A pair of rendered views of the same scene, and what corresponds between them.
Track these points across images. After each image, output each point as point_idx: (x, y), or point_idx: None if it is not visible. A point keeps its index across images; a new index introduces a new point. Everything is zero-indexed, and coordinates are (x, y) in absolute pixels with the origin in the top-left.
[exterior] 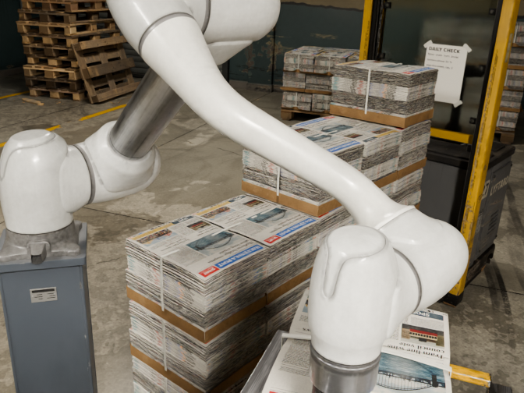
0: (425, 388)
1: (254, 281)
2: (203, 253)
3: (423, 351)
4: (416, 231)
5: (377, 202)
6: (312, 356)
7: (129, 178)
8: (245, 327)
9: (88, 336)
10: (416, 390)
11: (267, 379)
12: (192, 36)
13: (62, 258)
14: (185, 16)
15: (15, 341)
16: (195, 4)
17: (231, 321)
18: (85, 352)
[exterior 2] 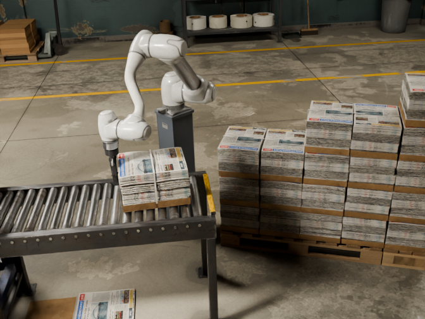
0: (141, 171)
1: (249, 162)
2: (236, 141)
3: (159, 168)
4: (127, 119)
5: (134, 111)
6: None
7: (190, 96)
8: (244, 182)
9: (174, 146)
10: (140, 169)
11: None
12: (131, 57)
13: (167, 115)
14: (134, 52)
15: (159, 138)
16: (143, 48)
17: (234, 175)
18: None
